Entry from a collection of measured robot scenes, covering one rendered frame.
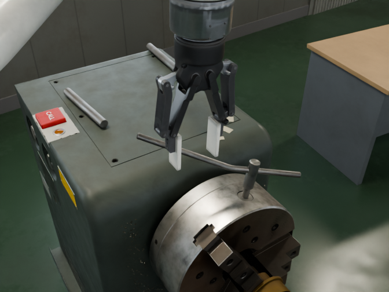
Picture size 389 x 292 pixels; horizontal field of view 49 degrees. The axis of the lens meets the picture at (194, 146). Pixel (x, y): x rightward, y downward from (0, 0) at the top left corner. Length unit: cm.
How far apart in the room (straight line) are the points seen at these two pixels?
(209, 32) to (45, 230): 213
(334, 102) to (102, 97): 192
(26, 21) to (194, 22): 21
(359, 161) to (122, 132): 201
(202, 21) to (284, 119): 283
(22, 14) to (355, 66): 230
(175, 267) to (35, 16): 54
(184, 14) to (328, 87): 231
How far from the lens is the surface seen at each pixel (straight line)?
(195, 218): 87
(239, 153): 100
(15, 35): 55
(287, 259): 97
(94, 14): 370
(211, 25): 60
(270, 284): 90
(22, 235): 263
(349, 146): 285
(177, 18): 60
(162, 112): 65
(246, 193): 88
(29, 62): 363
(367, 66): 272
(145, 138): 79
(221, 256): 84
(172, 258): 89
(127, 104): 114
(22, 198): 285
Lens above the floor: 185
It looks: 37 degrees down
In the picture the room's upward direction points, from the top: straight up
